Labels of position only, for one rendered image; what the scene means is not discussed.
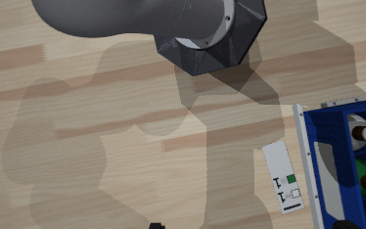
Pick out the white paper pick list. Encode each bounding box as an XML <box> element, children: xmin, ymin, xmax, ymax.
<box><xmin>261</xmin><ymin>140</ymin><xmax>304</xmax><ymax>214</ymax></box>

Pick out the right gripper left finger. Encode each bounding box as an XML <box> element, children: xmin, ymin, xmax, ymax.
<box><xmin>149</xmin><ymin>223</ymin><xmax>165</xmax><ymax>229</ymax></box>

